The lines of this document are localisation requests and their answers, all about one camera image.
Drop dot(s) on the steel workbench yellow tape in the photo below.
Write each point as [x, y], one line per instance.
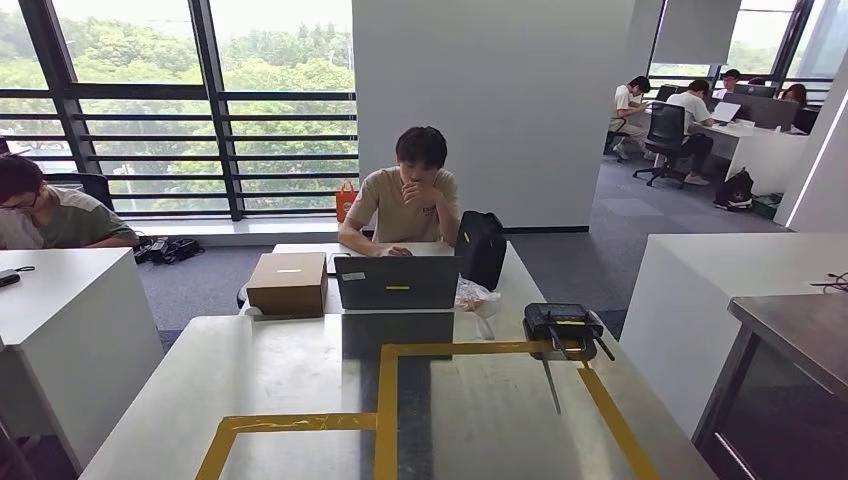
[278, 371]

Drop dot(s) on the person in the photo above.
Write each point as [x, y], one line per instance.
[729, 79]
[795, 96]
[404, 205]
[689, 109]
[623, 109]
[73, 225]

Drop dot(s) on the dark grey laptop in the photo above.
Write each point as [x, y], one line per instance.
[397, 281]

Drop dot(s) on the black upright bag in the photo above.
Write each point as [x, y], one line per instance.
[480, 252]

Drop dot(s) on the clear plastic bag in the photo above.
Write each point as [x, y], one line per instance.
[474, 298]

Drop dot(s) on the orange bag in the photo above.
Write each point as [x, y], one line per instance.
[344, 205]

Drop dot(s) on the cardboard box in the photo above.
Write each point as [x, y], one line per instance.
[288, 285]

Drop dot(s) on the black controller with antennas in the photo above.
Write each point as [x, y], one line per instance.
[563, 318]

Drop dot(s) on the black office chair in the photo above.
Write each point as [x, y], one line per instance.
[666, 126]
[93, 189]
[615, 136]

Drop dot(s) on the black gear pile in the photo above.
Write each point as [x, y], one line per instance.
[166, 250]

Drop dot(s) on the white table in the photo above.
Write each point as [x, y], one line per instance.
[66, 298]
[696, 298]

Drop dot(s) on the black backpack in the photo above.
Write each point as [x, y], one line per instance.
[734, 192]

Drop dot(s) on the white laptop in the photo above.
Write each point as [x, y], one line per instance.
[725, 112]

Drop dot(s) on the grey roller blind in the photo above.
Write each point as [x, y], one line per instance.
[696, 30]

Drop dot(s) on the green basket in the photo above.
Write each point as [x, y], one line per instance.
[767, 206]

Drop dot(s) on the white office desk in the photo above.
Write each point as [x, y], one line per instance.
[768, 159]

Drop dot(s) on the grey desk partition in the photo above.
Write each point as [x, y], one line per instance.
[762, 112]

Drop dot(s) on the steel table yellow tape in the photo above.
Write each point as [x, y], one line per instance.
[795, 331]

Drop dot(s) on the black handheld remote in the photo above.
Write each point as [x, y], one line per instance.
[8, 278]

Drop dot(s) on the black window frame railing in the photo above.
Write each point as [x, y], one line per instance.
[132, 91]

